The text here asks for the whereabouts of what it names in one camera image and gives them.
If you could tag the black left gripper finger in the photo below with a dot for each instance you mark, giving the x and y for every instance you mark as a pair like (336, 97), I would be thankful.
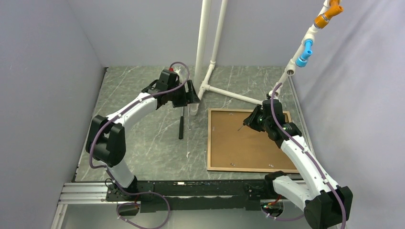
(189, 93)
(194, 96)

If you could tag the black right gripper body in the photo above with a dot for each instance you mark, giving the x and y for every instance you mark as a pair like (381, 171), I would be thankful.
(258, 121)

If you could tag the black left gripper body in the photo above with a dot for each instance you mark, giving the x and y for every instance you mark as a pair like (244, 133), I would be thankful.
(177, 96)

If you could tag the black wooden picture frame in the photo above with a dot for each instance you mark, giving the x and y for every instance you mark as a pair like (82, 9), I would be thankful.
(247, 150)

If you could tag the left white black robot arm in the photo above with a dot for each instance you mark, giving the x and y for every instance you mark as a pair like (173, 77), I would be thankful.
(106, 141)

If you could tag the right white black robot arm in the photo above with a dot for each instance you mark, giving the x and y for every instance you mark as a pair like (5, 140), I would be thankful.
(323, 201)

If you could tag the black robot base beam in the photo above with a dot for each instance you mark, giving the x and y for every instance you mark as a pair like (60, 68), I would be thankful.
(153, 196)

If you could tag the white PVC pipe structure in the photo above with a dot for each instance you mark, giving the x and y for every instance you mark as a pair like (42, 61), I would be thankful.
(255, 32)

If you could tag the steel claw hammer black grip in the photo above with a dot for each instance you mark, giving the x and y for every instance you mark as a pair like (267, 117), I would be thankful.
(181, 124)

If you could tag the blue pipe fitting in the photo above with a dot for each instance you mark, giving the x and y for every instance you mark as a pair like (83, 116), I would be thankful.
(302, 60)

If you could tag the orange pipe fitting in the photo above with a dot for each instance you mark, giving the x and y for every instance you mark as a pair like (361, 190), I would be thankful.
(331, 8)

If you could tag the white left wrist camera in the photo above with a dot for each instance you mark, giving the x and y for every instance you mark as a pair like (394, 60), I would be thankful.
(181, 72)

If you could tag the aluminium extrusion rail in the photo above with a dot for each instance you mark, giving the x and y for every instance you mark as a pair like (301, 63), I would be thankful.
(83, 193)

